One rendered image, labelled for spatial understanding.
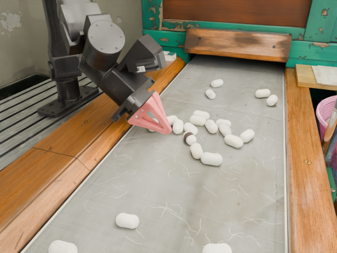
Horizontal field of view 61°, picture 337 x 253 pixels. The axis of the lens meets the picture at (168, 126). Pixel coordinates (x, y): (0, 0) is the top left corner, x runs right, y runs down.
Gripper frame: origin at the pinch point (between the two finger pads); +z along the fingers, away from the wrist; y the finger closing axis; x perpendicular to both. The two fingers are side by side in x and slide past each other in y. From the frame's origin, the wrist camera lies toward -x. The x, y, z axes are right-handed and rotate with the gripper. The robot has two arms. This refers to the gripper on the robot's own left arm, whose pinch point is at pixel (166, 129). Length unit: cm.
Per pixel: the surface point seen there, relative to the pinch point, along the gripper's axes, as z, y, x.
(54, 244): -2.9, -27.9, 2.6
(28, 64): -106, 150, 159
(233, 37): -1.0, 41.1, -10.5
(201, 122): 4.7, 6.2, -2.9
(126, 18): -57, 146, 58
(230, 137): 9.1, 1.5, -7.6
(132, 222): 2.7, -21.8, -1.5
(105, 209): -0.3, -19.7, 2.9
